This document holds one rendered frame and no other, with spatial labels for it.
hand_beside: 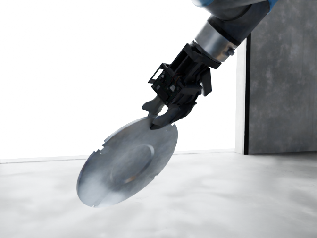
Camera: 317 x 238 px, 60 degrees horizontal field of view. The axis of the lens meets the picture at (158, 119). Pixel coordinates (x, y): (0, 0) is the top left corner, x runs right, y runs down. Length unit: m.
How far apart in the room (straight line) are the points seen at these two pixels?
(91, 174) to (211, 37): 0.37
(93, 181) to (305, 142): 4.92
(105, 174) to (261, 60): 4.32
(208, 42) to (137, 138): 0.26
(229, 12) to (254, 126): 4.33
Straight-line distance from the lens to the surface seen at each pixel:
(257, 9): 0.49
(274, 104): 4.92
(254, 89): 4.71
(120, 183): 0.72
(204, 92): 0.61
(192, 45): 0.52
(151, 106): 0.59
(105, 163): 0.61
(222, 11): 0.44
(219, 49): 0.50
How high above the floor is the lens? 0.87
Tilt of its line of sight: 4 degrees down
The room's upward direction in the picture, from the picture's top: straight up
